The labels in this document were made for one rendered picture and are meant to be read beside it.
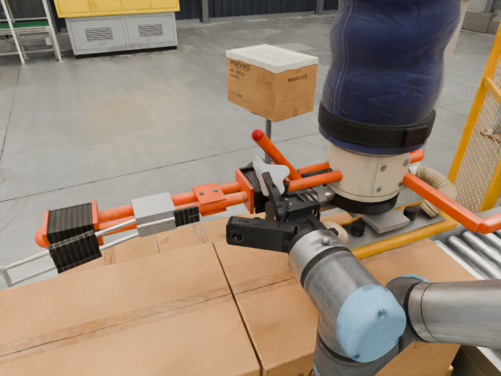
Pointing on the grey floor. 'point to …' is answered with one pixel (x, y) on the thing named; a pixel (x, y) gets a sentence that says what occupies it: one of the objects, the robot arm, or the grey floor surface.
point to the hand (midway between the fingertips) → (251, 189)
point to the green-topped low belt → (28, 32)
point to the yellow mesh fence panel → (476, 127)
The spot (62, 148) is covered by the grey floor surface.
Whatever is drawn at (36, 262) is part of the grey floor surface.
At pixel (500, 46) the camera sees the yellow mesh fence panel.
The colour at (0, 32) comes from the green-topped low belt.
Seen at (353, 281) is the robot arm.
